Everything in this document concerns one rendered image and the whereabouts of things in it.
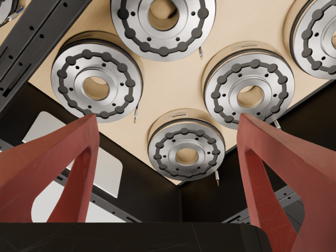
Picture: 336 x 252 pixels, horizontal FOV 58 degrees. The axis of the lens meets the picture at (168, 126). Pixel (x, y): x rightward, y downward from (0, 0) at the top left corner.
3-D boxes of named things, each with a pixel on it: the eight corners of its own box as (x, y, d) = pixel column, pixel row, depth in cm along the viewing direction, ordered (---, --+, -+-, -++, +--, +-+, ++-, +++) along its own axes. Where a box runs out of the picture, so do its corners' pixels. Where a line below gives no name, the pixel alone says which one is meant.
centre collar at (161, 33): (163, 47, 31) (163, 50, 31) (127, 13, 29) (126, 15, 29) (199, 13, 29) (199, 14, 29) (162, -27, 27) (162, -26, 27)
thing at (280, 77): (239, 140, 39) (240, 143, 39) (186, 92, 35) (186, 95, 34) (310, 92, 35) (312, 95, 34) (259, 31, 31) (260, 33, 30)
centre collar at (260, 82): (244, 119, 37) (245, 122, 36) (218, 94, 35) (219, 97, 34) (279, 94, 35) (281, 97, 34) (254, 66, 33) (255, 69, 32)
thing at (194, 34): (164, 77, 34) (164, 80, 33) (90, 12, 30) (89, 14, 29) (236, 11, 30) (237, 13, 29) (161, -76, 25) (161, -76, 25)
